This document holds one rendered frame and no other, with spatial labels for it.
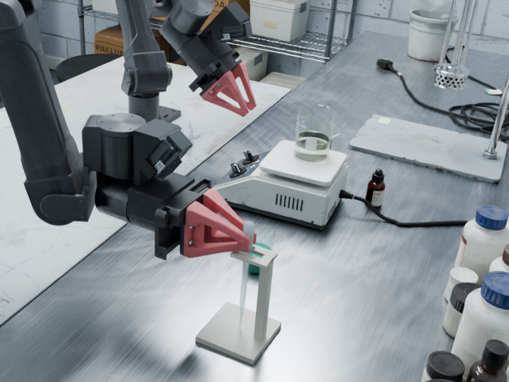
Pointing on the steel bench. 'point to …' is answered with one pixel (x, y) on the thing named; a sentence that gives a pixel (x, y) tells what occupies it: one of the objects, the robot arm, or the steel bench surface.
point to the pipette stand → (250, 323)
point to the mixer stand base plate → (429, 148)
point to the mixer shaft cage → (442, 77)
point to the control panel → (243, 167)
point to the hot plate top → (313, 172)
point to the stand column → (498, 123)
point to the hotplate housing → (286, 197)
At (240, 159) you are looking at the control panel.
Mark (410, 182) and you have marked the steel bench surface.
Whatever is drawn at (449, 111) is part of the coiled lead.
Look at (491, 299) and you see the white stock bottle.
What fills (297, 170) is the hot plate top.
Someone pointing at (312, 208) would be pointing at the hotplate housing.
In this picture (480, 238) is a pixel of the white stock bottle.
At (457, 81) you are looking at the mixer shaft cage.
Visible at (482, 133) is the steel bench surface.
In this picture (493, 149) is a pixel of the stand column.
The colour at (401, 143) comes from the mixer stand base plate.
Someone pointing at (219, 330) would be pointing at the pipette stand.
